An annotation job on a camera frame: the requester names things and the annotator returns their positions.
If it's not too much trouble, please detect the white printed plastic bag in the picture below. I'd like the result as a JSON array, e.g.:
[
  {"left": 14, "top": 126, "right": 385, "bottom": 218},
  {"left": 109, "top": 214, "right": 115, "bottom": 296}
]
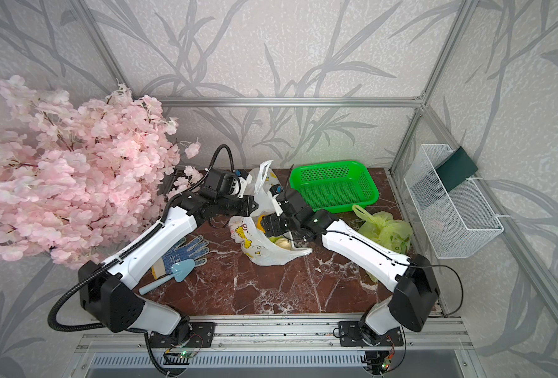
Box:
[{"left": 229, "top": 160, "right": 312, "bottom": 266}]

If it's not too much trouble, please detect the light green plastic bag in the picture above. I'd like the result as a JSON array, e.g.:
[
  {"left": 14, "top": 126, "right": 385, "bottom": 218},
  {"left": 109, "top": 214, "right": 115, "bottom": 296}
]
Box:
[{"left": 351, "top": 204, "right": 414, "bottom": 284}]

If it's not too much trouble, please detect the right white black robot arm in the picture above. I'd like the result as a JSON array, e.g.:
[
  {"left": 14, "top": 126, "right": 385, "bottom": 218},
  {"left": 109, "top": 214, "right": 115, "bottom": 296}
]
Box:
[{"left": 260, "top": 185, "right": 441, "bottom": 346}]

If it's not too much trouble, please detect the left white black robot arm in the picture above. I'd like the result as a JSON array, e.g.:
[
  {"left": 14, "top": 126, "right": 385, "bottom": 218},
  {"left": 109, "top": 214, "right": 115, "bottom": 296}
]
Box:
[{"left": 48, "top": 169, "right": 258, "bottom": 343}]

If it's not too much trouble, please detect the orange pear upper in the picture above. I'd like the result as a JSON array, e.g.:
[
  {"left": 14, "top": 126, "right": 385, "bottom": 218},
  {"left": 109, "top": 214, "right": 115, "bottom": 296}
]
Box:
[{"left": 255, "top": 215, "right": 265, "bottom": 232}]

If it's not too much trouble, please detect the cream pear top centre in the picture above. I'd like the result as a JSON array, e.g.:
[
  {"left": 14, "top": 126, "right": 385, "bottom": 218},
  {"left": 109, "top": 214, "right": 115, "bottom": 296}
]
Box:
[{"left": 274, "top": 237, "right": 292, "bottom": 250}]

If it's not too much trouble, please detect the green plastic basket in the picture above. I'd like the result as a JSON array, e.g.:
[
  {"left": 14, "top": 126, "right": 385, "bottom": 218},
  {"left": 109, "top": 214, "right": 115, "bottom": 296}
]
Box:
[{"left": 289, "top": 161, "right": 379, "bottom": 214}]

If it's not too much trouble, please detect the light blue spatula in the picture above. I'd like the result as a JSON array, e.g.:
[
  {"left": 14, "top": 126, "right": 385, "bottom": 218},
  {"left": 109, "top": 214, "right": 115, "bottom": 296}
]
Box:
[{"left": 138, "top": 259, "right": 195, "bottom": 295}]

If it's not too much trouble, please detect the pink artificial blossom tree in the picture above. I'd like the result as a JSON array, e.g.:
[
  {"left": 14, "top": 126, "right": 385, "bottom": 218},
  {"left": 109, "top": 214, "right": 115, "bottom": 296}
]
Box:
[{"left": 0, "top": 76, "right": 202, "bottom": 269}]

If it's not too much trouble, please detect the dark green card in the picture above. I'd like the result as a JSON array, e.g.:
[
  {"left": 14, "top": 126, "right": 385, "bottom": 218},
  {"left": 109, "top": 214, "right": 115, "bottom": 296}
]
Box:
[{"left": 436, "top": 146, "right": 478, "bottom": 192}]

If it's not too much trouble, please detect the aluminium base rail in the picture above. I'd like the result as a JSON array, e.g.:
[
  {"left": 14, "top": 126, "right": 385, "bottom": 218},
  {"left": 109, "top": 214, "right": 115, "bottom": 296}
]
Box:
[{"left": 75, "top": 311, "right": 474, "bottom": 369}]

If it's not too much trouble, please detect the white wire mesh basket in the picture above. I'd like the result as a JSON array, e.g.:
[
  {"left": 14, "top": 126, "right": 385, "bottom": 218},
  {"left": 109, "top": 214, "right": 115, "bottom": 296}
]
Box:
[{"left": 404, "top": 144, "right": 504, "bottom": 259}]

